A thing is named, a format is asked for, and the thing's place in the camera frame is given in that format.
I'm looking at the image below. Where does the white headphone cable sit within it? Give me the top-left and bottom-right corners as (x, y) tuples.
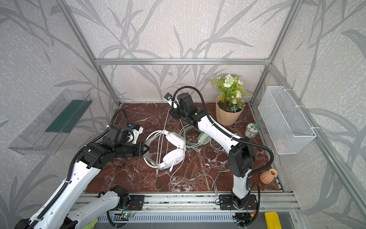
(155, 108), (219, 195)

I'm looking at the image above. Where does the white over-ear headphones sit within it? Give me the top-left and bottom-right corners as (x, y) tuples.
(143, 130), (186, 172)

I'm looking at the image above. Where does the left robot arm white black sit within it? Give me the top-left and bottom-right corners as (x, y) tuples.
(15, 108), (149, 229)

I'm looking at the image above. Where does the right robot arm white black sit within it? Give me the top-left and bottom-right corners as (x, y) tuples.
(164, 86), (274, 210)

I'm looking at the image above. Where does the mint green over-ear headphones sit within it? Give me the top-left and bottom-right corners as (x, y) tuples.
(179, 125), (212, 148)

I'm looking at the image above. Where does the potted plant beige pot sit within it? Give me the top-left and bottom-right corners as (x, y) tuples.
(210, 73), (253, 126)

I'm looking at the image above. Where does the small green white tin can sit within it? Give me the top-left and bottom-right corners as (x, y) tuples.
(245, 123), (259, 140)

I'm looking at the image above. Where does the light green object front left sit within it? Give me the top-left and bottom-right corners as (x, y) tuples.
(83, 219), (98, 229)

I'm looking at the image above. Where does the small terracotta vase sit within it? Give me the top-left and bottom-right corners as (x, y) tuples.
(260, 169), (278, 184)

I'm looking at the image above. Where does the yellow object at front edge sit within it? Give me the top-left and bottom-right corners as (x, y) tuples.
(265, 212), (282, 229)

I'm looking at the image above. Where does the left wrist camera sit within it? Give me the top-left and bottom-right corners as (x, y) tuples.
(127, 125), (144, 144)

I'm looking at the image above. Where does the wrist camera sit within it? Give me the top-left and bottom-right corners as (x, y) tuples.
(127, 125), (144, 144)
(164, 93), (178, 109)

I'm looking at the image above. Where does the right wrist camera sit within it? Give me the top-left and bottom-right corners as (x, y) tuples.
(164, 93), (178, 109)

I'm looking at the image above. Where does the mint green headphone cable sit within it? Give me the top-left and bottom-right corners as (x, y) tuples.
(210, 134), (232, 155)

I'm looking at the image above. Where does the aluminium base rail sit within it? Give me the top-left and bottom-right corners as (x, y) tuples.
(109, 191), (300, 224)

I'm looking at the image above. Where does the clear plastic wall shelf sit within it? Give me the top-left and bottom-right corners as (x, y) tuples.
(9, 89), (93, 155)

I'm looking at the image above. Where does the white wire mesh basket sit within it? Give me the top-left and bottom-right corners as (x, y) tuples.
(258, 86), (316, 155)

